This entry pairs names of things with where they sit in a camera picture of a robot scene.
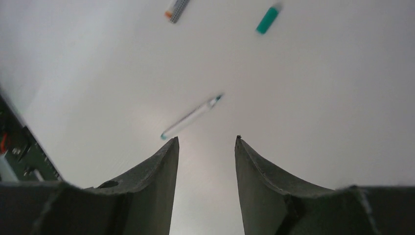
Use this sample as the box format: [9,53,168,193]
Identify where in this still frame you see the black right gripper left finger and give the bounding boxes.
[0,137,179,235]

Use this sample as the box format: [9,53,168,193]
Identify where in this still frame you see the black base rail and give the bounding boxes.
[0,95,63,182]

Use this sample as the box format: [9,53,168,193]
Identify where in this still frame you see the black checkered pen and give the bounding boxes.
[169,0,190,24]

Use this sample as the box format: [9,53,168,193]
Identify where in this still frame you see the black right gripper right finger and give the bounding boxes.
[235,137,415,235]

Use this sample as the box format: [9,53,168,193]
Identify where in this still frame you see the white pen green end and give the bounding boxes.
[160,93,224,140]

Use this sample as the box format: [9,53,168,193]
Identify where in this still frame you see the green pen cap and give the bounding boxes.
[256,5,280,35]

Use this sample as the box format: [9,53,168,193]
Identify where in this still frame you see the white pen orange end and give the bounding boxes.
[164,0,177,19]

